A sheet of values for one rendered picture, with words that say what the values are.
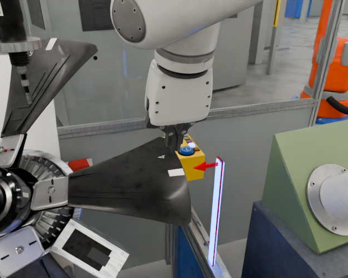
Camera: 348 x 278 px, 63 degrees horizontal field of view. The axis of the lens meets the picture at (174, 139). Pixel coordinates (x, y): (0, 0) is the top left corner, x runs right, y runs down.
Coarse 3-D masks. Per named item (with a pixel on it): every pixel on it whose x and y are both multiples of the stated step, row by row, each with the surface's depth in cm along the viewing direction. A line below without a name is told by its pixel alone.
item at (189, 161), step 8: (184, 144) 94; (176, 152) 89; (200, 152) 89; (184, 160) 86; (192, 160) 87; (200, 160) 88; (184, 168) 88; (192, 168) 89; (192, 176) 90; (200, 176) 91
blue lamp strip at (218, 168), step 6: (216, 168) 64; (216, 174) 64; (216, 180) 65; (216, 186) 65; (216, 192) 66; (216, 198) 66; (216, 204) 67; (216, 210) 68; (216, 216) 68; (210, 234) 73; (210, 240) 74; (210, 246) 75; (210, 252) 75; (210, 258) 76
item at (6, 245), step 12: (24, 228) 53; (0, 240) 48; (12, 240) 50; (24, 240) 52; (36, 240) 54; (0, 252) 47; (12, 252) 49; (24, 252) 51; (36, 252) 52; (0, 264) 46; (12, 264) 48; (24, 264) 50; (0, 276) 46
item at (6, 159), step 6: (6, 138) 55; (12, 138) 54; (18, 138) 52; (0, 144) 56; (6, 144) 54; (12, 144) 53; (18, 144) 51; (18, 150) 51; (0, 156) 54; (6, 156) 52; (12, 156) 51; (0, 162) 53; (6, 162) 51; (12, 162) 50
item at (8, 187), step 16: (0, 176) 46; (16, 176) 48; (32, 176) 57; (0, 192) 46; (16, 192) 46; (32, 192) 56; (0, 208) 45; (16, 208) 46; (0, 224) 45; (16, 224) 48; (32, 224) 55
